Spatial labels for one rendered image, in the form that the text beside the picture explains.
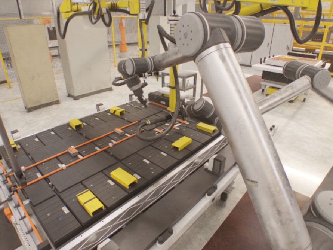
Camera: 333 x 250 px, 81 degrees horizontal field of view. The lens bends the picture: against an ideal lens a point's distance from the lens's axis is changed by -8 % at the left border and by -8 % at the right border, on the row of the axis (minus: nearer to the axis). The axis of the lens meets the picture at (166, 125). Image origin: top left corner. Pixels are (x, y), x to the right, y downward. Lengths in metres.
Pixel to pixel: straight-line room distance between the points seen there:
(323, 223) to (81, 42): 5.81
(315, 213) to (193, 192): 0.72
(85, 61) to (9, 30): 1.83
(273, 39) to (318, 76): 8.85
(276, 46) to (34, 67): 9.06
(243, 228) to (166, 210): 1.27
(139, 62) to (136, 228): 0.98
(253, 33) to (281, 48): 9.48
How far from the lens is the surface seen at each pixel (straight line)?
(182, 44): 0.77
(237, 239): 2.32
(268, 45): 10.53
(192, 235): 2.27
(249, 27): 0.90
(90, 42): 6.11
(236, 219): 2.47
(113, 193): 1.23
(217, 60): 0.70
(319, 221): 0.94
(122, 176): 1.28
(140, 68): 1.40
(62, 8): 2.74
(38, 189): 1.39
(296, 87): 1.64
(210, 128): 1.80
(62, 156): 1.63
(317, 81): 1.69
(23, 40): 5.61
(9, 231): 1.60
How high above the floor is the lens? 1.84
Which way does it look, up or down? 26 degrees down
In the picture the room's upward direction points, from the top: straight up
